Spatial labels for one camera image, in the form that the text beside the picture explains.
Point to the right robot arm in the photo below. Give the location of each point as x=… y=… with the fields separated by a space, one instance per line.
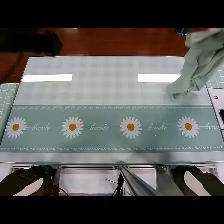
x=196 y=175

